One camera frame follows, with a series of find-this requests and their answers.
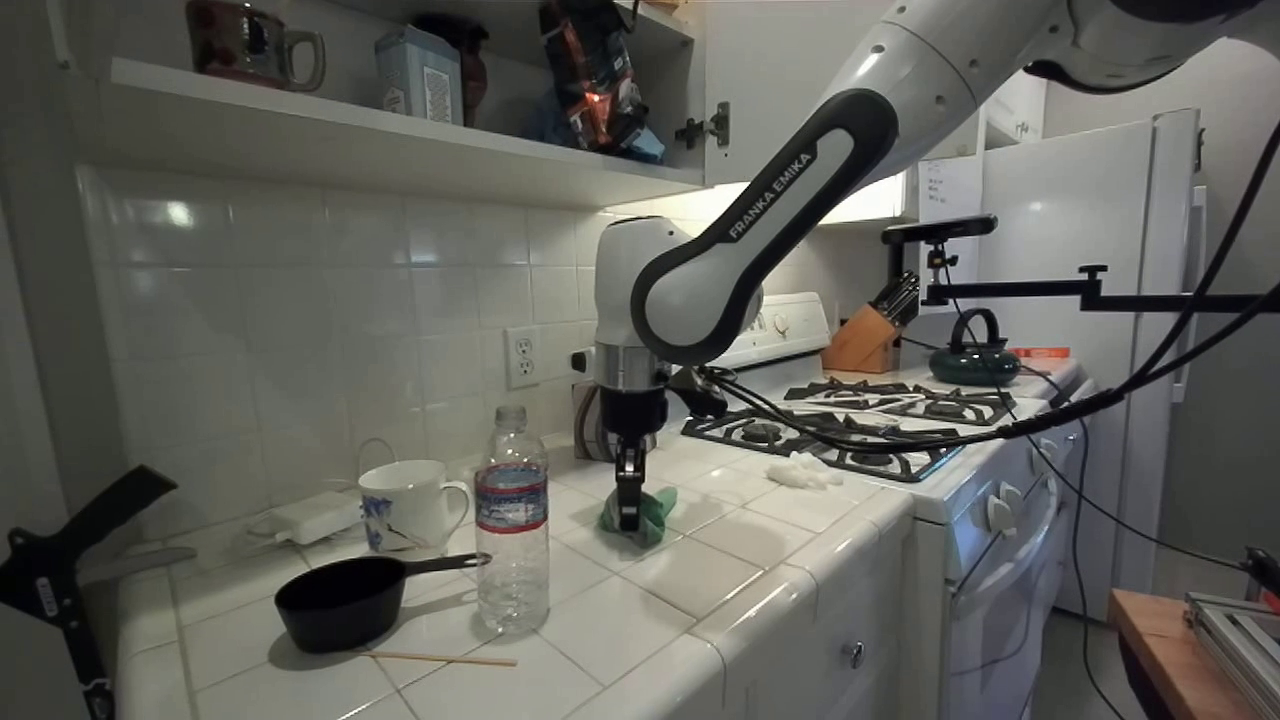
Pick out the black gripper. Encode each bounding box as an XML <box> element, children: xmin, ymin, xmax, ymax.
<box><xmin>600</xmin><ymin>382</ymin><xmax>666</xmax><ymax>514</ymax></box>

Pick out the green towel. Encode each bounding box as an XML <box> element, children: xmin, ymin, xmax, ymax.
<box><xmin>591</xmin><ymin>478</ymin><xmax>684</xmax><ymax>547</ymax></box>

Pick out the white mug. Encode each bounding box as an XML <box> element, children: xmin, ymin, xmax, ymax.
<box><xmin>355</xmin><ymin>456</ymin><xmax>479</xmax><ymax>560</ymax></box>

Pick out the brown ceramic mug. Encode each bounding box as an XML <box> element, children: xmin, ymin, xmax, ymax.
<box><xmin>184</xmin><ymin>0</ymin><xmax>332</xmax><ymax>95</ymax></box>

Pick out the clear plastic water bottle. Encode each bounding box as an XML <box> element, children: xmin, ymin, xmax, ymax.
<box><xmin>473</xmin><ymin>401</ymin><xmax>557</xmax><ymax>642</ymax></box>

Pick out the white counter base cabinet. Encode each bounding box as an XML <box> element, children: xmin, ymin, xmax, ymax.
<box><xmin>711</xmin><ymin>523</ymin><xmax>926</xmax><ymax>720</ymax></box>

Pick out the wooden knife block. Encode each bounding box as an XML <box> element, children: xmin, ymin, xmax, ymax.
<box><xmin>821</xmin><ymin>269</ymin><xmax>923</xmax><ymax>381</ymax></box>

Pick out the small black pan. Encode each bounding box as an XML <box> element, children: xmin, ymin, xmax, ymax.
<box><xmin>271</xmin><ymin>547</ymin><xmax>497</xmax><ymax>656</ymax></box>

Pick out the white gas stove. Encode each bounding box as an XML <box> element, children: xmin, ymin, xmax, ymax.
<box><xmin>663</xmin><ymin>287</ymin><xmax>1103</xmax><ymax>720</ymax></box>

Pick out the metal cabinet hinge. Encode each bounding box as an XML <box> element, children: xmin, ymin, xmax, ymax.
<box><xmin>671</xmin><ymin>98</ymin><xmax>735</xmax><ymax>154</ymax></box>

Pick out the black kettle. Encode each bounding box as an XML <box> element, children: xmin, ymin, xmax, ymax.
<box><xmin>923</xmin><ymin>303</ymin><xmax>1029</xmax><ymax>390</ymax></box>

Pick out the dark snack bag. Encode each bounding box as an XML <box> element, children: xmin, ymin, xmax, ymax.
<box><xmin>534</xmin><ymin>0</ymin><xmax>671</xmax><ymax>166</ymax></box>

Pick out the orange item on stove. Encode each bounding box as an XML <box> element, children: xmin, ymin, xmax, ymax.
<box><xmin>1013</xmin><ymin>343</ymin><xmax>1081</xmax><ymax>381</ymax></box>

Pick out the dark vase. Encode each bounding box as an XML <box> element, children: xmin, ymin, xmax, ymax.
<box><xmin>408</xmin><ymin>9</ymin><xmax>497</xmax><ymax>130</ymax></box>

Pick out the pale blue storage container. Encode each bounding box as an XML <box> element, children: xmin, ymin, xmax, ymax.
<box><xmin>370</xmin><ymin>25</ymin><xmax>466</xmax><ymax>126</ymax></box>

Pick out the white refrigerator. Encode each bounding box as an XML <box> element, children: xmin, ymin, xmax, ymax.
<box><xmin>914</xmin><ymin>107</ymin><xmax>1207</xmax><ymax>624</ymax></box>

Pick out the wooden table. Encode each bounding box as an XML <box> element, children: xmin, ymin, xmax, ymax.
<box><xmin>1107</xmin><ymin>587</ymin><xmax>1280</xmax><ymax>720</ymax></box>

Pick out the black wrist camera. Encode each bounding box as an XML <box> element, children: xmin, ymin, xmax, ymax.
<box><xmin>663</xmin><ymin>365</ymin><xmax>732</xmax><ymax>419</ymax></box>

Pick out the white wall outlet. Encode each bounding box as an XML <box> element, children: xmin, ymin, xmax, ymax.
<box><xmin>501</xmin><ymin>323</ymin><xmax>546</xmax><ymax>394</ymax></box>

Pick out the black camera cable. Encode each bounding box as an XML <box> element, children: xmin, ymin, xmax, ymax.
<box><xmin>693</xmin><ymin>117</ymin><xmax>1280</xmax><ymax>450</ymax></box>

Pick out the white wall shelf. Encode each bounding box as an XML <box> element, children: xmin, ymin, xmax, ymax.
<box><xmin>105</xmin><ymin>56</ymin><xmax>702</xmax><ymax>210</ymax></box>

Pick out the white wall cabinet door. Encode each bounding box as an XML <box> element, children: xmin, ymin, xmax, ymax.
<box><xmin>693</xmin><ymin>0</ymin><xmax>923</xmax><ymax>188</ymax></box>

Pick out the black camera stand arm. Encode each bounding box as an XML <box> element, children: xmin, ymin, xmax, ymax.
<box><xmin>875</xmin><ymin>210</ymin><xmax>1280</xmax><ymax>323</ymax></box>

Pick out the thin black cable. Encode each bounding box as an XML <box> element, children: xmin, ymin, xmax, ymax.
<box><xmin>1025</xmin><ymin>394</ymin><xmax>1262</xmax><ymax>574</ymax></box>

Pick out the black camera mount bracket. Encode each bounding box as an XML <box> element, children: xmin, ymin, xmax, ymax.
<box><xmin>0</xmin><ymin>464</ymin><xmax>184</xmax><ymax>720</ymax></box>

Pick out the metal frame on table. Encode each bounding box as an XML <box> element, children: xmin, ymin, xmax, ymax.
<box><xmin>1181</xmin><ymin>587</ymin><xmax>1280</xmax><ymax>700</ymax></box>

